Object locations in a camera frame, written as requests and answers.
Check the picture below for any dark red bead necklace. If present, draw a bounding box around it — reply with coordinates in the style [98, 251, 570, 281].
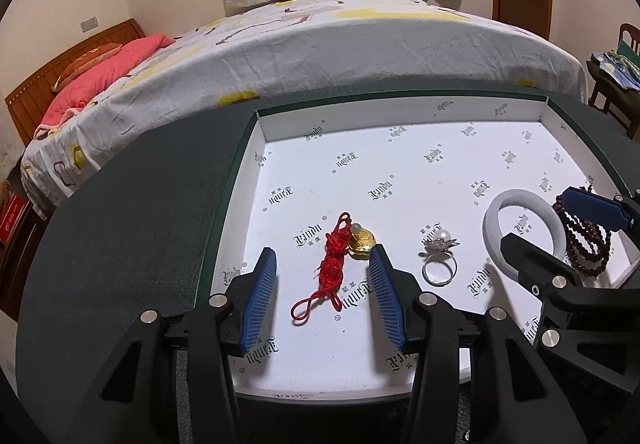
[552, 185, 612, 280]

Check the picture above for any white jade bangle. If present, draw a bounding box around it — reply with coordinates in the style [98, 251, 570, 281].
[482, 189, 567, 282]

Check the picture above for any silver pearl ring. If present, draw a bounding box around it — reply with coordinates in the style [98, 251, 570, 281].
[418, 229, 460, 287]

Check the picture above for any red cord gold pendant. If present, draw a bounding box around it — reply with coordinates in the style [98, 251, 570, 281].
[290, 211, 376, 324]

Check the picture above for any wooden chair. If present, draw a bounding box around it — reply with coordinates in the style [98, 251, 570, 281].
[587, 23, 639, 139]

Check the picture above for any pile of clothes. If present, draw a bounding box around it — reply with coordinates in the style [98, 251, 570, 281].
[587, 52, 639, 115]

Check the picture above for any dark green tray box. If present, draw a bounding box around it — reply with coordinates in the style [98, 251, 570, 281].
[201, 96, 632, 402]

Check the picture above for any dark green table cloth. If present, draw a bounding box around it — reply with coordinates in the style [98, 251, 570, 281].
[16, 78, 536, 443]

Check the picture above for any red box on nightstand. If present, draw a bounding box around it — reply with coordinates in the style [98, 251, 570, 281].
[0, 194, 28, 246]

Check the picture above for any pink pillow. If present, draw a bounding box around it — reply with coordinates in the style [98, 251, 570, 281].
[34, 34, 175, 140]

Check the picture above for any wooden headboard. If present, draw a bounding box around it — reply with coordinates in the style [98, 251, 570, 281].
[4, 19, 145, 145]

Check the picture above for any bed with patterned sheet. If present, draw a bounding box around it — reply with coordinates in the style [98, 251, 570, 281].
[21, 0, 588, 215]

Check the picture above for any orange cushion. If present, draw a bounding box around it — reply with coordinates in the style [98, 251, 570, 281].
[51, 44, 122, 94]

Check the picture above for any wall power socket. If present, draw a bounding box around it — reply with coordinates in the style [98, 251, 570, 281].
[80, 16, 99, 33]

